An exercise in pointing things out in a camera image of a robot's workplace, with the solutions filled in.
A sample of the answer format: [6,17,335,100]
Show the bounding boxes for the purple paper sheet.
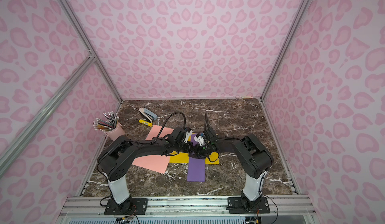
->
[186,133,206,183]

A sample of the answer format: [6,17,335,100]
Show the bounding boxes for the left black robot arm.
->
[97,127,193,205]

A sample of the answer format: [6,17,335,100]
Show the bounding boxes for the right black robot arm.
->
[189,133,274,204]

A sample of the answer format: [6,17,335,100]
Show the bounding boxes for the yellow paper sheet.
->
[169,151,220,165]

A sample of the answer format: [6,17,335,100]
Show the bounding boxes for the pink paper sheet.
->
[132,125,170,174]

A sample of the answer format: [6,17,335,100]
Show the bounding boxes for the yellow highlighter marker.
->
[139,119,153,127]

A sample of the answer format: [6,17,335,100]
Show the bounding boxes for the grey blue stapler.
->
[138,107,158,123]

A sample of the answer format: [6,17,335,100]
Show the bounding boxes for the pink pencil cup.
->
[105,123,125,141]

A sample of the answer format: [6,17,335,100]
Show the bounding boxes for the bundle of pencils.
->
[93,112,119,132]

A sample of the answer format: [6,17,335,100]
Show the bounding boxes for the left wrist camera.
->
[184,128,193,143]

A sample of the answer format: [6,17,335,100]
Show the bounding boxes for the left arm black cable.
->
[156,112,187,139]

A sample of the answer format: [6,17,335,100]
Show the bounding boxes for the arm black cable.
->
[156,112,187,139]
[204,112,220,163]

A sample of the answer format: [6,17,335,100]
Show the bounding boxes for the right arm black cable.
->
[204,112,220,163]

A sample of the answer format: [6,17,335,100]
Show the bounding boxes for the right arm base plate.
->
[226,197,270,214]

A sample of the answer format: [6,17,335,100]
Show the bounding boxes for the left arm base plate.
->
[104,198,148,216]

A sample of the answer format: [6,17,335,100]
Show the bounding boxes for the aluminium mounting rail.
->
[57,195,320,224]

